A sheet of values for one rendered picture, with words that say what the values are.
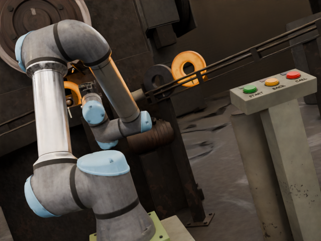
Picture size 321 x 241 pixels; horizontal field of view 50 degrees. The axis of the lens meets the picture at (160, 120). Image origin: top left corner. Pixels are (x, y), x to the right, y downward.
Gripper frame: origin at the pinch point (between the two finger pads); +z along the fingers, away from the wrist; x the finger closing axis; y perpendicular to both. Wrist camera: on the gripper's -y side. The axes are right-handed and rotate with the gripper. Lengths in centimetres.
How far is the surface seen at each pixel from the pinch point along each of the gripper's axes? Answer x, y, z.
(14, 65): 29.9, 16.7, 20.4
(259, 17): -414, -115, 618
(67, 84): 9.9, 2.1, 18.2
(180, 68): -40.8, 1.0, -6.3
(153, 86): -28.2, -5.6, 0.9
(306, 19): -215, -34, 152
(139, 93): -21.6, -8.2, 3.6
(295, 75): -63, 4, -59
